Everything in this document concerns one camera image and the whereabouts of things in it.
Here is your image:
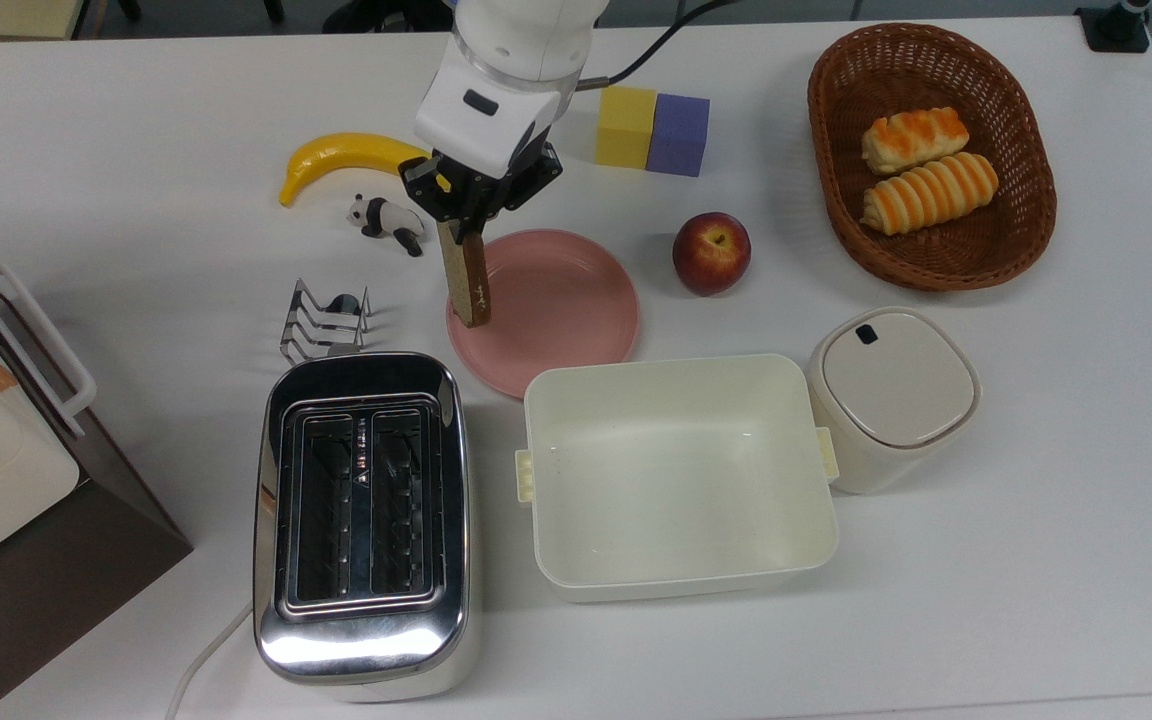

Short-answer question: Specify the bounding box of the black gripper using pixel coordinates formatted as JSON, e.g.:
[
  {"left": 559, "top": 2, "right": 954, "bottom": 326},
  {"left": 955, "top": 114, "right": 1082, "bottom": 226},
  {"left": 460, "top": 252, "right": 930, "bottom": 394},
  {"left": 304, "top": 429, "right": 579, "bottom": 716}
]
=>
[{"left": 399, "top": 142, "right": 563, "bottom": 241}]

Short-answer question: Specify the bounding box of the toast bread slice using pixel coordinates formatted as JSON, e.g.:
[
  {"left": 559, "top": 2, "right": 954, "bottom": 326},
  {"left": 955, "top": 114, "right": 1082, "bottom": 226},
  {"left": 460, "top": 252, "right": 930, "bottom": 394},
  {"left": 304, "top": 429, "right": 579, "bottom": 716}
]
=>
[{"left": 436, "top": 218, "right": 493, "bottom": 329}]

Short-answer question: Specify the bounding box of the pink plate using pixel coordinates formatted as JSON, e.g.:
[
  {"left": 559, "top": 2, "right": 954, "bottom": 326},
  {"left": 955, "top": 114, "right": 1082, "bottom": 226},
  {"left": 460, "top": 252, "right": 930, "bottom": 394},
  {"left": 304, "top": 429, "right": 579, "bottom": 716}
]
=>
[{"left": 446, "top": 229, "right": 641, "bottom": 399}]

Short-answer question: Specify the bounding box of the striped bread roll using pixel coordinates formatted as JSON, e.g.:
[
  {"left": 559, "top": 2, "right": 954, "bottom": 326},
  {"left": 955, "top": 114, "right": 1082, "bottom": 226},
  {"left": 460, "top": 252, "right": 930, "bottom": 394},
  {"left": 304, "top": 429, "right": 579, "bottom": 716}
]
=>
[{"left": 860, "top": 152, "right": 1000, "bottom": 237}]

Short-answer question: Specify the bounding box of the panda figurine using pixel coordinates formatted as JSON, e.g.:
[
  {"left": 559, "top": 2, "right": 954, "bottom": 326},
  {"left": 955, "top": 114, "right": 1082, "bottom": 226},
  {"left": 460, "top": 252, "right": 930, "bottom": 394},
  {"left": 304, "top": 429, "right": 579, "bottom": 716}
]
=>
[{"left": 347, "top": 194, "right": 427, "bottom": 258}]

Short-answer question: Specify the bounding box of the yellow banana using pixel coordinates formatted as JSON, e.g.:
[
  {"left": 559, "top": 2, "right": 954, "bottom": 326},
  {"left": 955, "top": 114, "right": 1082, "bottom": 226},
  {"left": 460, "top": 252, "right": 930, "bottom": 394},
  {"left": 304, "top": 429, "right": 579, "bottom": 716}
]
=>
[{"left": 279, "top": 133, "right": 432, "bottom": 208}]

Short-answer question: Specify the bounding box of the yellow foam block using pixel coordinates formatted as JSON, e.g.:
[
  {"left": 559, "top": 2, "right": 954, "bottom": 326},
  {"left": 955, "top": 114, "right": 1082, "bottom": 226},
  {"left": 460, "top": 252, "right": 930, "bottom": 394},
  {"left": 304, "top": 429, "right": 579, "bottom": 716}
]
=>
[{"left": 596, "top": 85, "right": 659, "bottom": 169}]

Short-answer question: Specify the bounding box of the purple foam block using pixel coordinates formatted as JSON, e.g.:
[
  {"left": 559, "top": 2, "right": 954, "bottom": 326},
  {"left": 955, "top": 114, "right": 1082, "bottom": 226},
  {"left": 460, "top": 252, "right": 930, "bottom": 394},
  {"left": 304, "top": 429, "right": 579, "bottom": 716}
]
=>
[{"left": 646, "top": 93, "right": 712, "bottom": 178}]

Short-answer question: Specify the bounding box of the metal toast rack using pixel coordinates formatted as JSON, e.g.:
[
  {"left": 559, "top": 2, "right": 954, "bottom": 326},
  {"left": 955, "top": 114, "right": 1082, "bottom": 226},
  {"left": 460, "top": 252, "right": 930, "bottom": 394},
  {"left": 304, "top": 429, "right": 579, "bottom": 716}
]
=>
[{"left": 279, "top": 277, "right": 374, "bottom": 363}]

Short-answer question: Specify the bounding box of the red apple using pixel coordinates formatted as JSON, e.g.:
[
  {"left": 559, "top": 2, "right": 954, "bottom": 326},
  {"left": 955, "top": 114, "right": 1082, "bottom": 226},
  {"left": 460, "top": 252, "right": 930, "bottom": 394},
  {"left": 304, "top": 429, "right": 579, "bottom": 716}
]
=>
[{"left": 673, "top": 212, "right": 752, "bottom": 297}]

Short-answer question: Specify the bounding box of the white rectangular plastic container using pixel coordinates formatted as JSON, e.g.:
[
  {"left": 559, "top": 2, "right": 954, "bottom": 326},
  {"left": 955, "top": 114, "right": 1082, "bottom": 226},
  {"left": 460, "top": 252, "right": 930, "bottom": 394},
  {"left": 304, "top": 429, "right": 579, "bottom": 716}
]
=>
[{"left": 515, "top": 353, "right": 841, "bottom": 604}]

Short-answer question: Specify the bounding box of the orange glazed pastry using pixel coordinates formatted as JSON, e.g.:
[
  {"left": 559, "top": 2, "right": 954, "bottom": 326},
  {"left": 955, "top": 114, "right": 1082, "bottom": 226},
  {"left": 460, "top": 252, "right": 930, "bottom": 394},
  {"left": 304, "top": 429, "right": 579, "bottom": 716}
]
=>
[{"left": 861, "top": 107, "right": 970, "bottom": 177}]

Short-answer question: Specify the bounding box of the small white lidded bin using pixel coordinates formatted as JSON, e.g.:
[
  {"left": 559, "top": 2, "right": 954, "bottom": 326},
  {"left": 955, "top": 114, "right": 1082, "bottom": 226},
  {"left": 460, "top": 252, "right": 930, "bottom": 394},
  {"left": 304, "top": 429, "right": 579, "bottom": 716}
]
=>
[{"left": 806, "top": 306, "right": 983, "bottom": 495}]

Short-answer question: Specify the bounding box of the cream and chrome toaster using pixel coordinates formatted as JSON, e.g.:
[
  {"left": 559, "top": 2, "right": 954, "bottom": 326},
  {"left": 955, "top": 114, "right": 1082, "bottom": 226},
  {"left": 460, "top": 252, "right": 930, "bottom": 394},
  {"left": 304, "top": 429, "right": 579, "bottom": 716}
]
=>
[{"left": 253, "top": 351, "right": 482, "bottom": 703}]

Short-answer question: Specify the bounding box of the brown wicker basket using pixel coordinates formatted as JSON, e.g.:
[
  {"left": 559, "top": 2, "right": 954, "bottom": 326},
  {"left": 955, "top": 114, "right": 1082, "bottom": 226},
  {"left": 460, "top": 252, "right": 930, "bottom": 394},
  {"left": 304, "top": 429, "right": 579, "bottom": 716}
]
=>
[{"left": 807, "top": 23, "right": 1058, "bottom": 293}]

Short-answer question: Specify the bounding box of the white appliance on left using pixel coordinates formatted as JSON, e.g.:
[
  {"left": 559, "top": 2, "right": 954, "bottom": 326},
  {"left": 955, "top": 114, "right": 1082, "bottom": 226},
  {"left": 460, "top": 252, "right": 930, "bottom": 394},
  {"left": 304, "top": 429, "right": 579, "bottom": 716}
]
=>
[{"left": 0, "top": 235, "right": 194, "bottom": 720}]

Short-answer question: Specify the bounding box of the white bar handle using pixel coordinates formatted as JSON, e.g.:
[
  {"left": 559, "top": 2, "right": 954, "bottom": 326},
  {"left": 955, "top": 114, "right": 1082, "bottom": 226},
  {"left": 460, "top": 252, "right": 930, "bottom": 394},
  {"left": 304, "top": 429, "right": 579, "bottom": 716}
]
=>
[{"left": 0, "top": 262, "right": 98, "bottom": 438}]

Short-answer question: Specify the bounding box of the white toaster power cable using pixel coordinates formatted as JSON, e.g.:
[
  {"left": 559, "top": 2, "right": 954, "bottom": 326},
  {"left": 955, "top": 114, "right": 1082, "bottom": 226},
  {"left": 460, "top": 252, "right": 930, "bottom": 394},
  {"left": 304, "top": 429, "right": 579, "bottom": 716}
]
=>
[{"left": 164, "top": 600, "right": 255, "bottom": 720}]

